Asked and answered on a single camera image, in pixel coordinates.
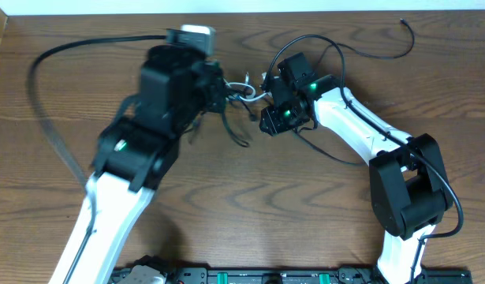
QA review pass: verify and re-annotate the long black cable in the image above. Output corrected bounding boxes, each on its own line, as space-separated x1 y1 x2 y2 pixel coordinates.
291 17 416 166

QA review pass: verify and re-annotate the white cable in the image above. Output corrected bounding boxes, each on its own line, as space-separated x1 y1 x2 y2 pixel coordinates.
224 71 271 103

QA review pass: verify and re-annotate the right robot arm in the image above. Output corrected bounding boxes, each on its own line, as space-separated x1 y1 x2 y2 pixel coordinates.
259 53 454 283

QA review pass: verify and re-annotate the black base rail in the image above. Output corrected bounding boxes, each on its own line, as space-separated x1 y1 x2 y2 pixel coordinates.
107 255 474 284

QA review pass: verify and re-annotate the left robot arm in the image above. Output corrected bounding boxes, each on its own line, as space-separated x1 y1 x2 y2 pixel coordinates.
50 44 226 283

